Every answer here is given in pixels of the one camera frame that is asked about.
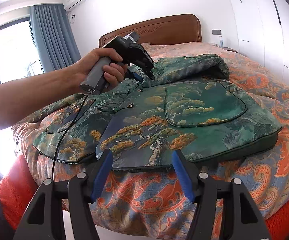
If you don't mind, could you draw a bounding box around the person's left forearm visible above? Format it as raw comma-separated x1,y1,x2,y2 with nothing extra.
0,64,81,140

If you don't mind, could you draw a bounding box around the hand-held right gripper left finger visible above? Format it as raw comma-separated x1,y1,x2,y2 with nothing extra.
13,149,114,240

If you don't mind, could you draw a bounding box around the red bed sheet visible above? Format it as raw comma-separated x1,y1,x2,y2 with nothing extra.
0,154,289,240

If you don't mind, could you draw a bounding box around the white wardrobe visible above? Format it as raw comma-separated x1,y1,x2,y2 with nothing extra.
221,0,289,82

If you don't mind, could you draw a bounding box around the green landscape print jacket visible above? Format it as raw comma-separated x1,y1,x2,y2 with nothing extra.
33,54,283,173

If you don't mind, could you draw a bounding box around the orange floral quilt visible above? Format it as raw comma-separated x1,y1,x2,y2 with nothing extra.
11,41,289,240

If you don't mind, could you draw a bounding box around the wooden nightstand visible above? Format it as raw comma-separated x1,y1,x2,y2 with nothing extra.
219,46,238,54

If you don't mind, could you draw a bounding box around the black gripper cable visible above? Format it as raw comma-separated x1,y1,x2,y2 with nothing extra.
51,94,89,182

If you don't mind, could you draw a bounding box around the window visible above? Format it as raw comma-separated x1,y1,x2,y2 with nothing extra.
0,19,44,90

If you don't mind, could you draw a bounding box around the person's left hand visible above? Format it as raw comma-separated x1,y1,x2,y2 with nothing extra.
72,48,129,88

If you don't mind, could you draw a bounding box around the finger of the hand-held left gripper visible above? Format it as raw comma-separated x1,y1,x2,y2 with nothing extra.
143,65,156,81
128,71,144,83

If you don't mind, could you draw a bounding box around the blue curtain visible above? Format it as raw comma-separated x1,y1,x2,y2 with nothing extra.
29,4,82,75

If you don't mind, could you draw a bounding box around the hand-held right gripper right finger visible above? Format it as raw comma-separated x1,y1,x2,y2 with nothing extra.
172,149,271,240

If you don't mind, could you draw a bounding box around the wooden headboard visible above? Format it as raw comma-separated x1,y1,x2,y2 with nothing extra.
99,14,203,48

